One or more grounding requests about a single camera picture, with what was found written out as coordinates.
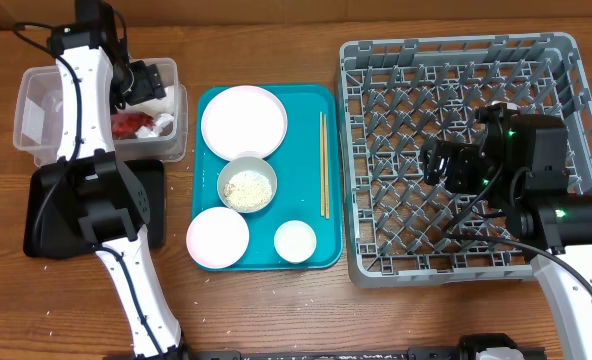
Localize grey bowl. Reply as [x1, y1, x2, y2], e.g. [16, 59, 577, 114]
[217, 157, 277, 213]

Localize small pink bowl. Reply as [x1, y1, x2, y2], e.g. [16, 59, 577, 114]
[186, 207, 250, 270]

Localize white cup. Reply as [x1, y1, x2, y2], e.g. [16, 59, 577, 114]
[274, 220, 317, 264]

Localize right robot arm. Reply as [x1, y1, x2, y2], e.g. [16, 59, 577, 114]
[421, 102, 592, 359]

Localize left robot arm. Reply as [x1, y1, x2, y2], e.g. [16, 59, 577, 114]
[23, 1, 195, 359]

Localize grey dishwasher rack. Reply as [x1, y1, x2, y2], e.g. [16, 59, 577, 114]
[338, 32, 592, 288]

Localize red wrapper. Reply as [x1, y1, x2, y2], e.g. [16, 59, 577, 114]
[111, 112, 154, 140]

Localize crumpled white tissue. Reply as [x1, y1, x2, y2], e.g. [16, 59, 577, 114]
[133, 86, 175, 138]

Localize clear plastic bin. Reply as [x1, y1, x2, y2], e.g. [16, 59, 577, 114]
[13, 58, 188, 167]

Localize large pink plate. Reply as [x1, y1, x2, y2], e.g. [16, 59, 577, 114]
[201, 85, 288, 161]

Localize right wooden chopstick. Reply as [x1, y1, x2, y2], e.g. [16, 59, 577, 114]
[322, 114, 331, 220]

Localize wooden chopstick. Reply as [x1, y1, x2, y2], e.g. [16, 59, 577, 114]
[322, 114, 331, 220]
[319, 112, 326, 217]

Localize left wooden chopstick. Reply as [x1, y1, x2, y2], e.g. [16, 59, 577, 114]
[319, 112, 326, 217]

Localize pile of rice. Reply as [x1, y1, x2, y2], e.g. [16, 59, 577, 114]
[224, 170, 273, 212]

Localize teal plastic tray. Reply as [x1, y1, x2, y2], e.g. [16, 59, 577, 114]
[191, 85, 343, 271]

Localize black tray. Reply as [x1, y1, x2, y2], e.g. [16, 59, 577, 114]
[23, 153, 166, 259]

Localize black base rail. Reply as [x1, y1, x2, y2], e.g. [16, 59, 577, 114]
[103, 332, 547, 360]

